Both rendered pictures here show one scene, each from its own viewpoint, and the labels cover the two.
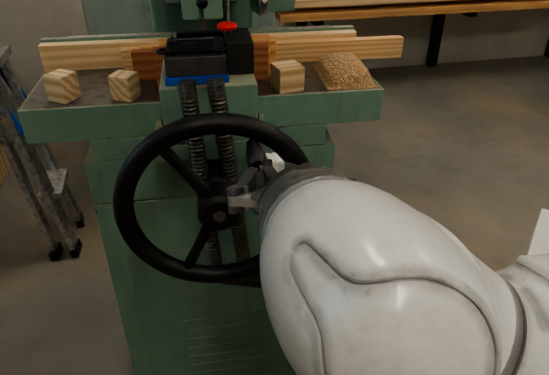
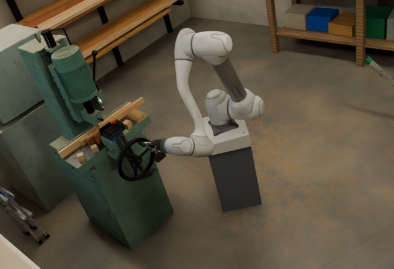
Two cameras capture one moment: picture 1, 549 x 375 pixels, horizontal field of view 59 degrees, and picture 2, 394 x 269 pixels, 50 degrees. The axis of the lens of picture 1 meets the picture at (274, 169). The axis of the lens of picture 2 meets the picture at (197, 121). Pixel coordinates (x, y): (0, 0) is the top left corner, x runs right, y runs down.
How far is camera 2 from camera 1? 2.05 m
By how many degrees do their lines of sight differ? 25
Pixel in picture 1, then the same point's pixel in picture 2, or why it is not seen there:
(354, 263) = (178, 142)
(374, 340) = (183, 146)
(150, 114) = (104, 151)
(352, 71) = (139, 115)
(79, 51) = (69, 147)
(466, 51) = (133, 49)
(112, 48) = (77, 142)
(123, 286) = (111, 202)
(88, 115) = (92, 159)
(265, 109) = not seen: hidden behind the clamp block
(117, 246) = (107, 190)
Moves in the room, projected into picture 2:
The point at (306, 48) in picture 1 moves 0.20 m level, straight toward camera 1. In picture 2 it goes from (122, 113) to (135, 125)
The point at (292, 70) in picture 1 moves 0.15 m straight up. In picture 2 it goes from (129, 122) to (121, 104)
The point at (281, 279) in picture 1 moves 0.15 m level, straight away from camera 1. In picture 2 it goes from (173, 147) to (158, 137)
